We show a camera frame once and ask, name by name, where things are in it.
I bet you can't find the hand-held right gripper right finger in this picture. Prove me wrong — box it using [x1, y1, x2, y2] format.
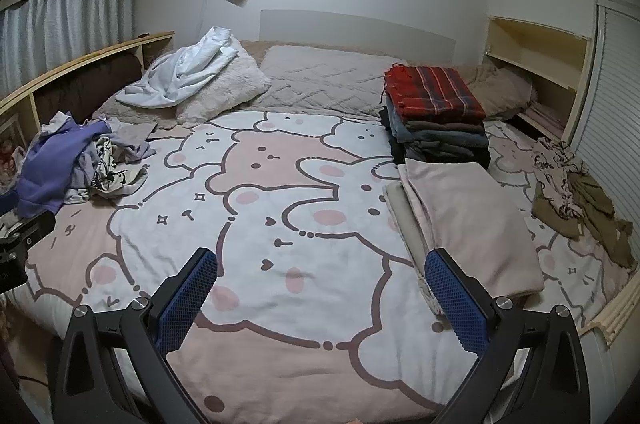
[424, 247, 590, 424]

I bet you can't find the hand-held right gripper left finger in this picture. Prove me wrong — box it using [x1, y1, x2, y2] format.
[50, 247, 219, 424]

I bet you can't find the purple garment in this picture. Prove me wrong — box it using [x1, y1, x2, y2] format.
[17, 118, 114, 221]

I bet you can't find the stack of folded clothes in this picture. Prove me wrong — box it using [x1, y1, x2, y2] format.
[378, 64, 492, 170]

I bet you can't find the folded pale pink cloth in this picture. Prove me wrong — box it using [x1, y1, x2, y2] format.
[399, 157, 546, 306]

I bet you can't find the folded grey beige cloth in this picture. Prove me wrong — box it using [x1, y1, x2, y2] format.
[382, 181, 447, 318]

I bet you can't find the black and white patterned cloth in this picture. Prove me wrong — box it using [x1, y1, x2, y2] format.
[87, 134, 149, 198]

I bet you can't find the floral patterned cloth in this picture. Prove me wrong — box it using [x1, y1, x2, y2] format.
[530, 137, 587, 220]

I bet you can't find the grey lilac cloth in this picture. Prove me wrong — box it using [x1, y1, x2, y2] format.
[106, 116, 159, 165]

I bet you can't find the olive green garment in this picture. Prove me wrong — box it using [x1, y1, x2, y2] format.
[530, 169, 636, 268]

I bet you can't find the bear printed blanket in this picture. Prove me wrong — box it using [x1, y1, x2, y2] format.
[20, 109, 636, 424]

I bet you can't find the pink folded linen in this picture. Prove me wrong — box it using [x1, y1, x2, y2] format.
[519, 101, 567, 140]

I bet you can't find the wooden bedside shelf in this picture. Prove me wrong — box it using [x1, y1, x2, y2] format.
[0, 31, 176, 140]

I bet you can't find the fluffy cream pillow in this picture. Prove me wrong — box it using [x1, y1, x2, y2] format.
[175, 42, 271, 128]

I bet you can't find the plain beige pillow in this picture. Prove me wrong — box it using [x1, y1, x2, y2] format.
[460, 64, 539, 120]

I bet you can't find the white pleated curtain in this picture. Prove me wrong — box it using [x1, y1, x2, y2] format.
[0, 0, 139, 96]

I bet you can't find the white garment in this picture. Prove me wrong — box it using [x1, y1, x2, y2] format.
[123, 25, 240, 110]

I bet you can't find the white louvered door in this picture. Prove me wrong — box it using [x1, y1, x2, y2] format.
[570, 0, 640, 216]

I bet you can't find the quilted beige pillow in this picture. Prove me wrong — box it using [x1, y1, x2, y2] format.
[257, 45, 397, 118]

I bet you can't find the cream bed rail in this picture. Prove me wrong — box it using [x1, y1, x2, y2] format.
[582, 264, 640, 350]

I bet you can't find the cream wall shelf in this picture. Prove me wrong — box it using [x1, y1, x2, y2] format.
[482, 15, 594, 143]

